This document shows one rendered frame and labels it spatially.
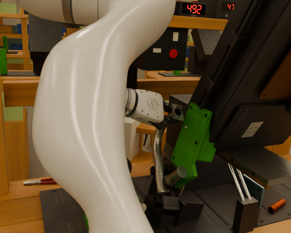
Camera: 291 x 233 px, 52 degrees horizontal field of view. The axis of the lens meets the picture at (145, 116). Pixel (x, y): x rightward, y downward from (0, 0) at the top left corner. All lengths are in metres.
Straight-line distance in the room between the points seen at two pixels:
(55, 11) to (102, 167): 0.24
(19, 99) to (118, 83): 0.88
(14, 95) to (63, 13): 0.78
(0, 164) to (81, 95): 0.90
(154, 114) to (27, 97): 0.52
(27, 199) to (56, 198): 0.11
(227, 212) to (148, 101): 0.49
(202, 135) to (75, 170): 0.66
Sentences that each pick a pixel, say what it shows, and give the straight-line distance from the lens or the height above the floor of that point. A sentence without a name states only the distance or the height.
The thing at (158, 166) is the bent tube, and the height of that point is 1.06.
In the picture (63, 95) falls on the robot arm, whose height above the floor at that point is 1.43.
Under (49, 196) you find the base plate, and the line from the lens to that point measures 1.14.
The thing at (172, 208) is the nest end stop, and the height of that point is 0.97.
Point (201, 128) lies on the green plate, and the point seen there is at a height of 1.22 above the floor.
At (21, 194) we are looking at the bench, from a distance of 1.22.
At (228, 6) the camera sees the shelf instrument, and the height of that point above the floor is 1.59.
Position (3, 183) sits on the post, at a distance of 1.21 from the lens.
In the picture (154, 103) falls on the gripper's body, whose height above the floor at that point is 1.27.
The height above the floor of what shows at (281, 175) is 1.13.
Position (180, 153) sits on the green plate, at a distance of 0.97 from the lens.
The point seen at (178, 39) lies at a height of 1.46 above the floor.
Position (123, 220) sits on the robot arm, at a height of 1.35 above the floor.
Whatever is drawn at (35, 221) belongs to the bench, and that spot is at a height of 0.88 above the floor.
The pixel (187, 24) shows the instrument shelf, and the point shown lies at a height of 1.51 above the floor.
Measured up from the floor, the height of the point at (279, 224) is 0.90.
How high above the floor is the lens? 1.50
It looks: 17 degrees down
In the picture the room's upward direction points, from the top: 4 degrees clockwise
